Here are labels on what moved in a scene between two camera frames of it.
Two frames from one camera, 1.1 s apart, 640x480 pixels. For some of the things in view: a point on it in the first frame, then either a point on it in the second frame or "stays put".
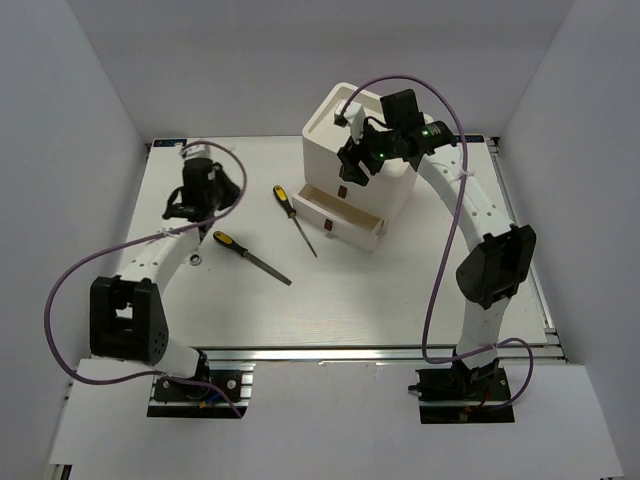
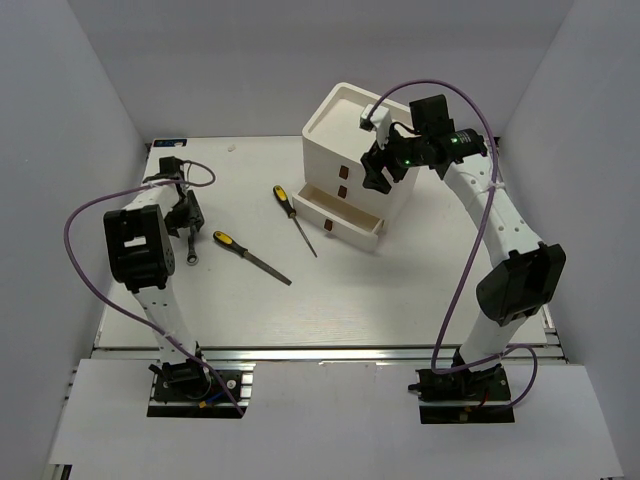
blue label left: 169,142 stays put
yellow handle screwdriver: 289,209 stays put
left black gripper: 232,190 -> 194,217
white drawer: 338,217 stays put
